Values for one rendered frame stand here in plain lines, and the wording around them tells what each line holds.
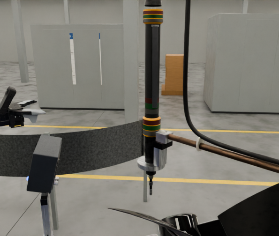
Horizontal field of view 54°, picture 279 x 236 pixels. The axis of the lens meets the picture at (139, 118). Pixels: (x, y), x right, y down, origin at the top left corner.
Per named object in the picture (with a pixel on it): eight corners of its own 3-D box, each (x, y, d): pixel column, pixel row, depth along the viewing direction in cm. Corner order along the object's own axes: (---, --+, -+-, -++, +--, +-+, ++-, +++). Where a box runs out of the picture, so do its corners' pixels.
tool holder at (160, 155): (177, 167, 68) (178, 129, 65) (159, 177, 63) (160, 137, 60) (149, 157, 74) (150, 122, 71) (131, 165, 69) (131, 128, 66)
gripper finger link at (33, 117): (46, 122, 118) (25, 120, 118) (45, 109, 116) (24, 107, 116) (43, 125, 115) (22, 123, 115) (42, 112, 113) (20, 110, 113)
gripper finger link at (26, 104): (32, 109, 130) (18, 115, 122) (31, 97, 128) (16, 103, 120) (37, 110, 129) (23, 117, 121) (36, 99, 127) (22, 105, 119)
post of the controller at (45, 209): (51, 235, 127) (47, 198, 121) (44, 236, 126) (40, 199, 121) (51, 231, 130) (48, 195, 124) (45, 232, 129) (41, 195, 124)
